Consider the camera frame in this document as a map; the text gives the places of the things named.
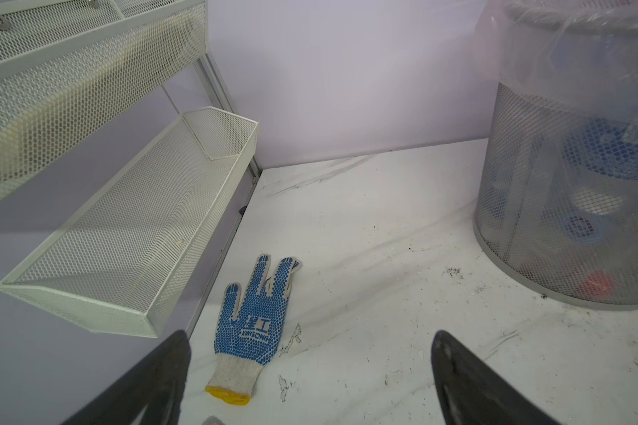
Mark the white mesh shelf tray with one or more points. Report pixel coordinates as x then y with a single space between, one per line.
67 68
120 264

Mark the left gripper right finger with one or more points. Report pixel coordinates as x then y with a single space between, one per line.
469 392

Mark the red label bottle red cap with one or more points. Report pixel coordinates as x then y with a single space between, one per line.
599 285

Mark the grey mesh waste bin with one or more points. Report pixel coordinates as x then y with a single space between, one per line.
558 200

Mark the white mesh lower shelf tray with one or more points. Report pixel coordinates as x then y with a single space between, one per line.
120 264

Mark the clear plastic bin liner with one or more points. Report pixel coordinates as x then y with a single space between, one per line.
580 56

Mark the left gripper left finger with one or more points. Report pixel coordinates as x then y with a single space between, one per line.
149 393

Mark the white mesh upper shelf tray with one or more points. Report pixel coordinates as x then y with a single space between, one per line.
67 68

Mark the blue dotted work glove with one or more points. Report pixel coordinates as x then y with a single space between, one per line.
249 329

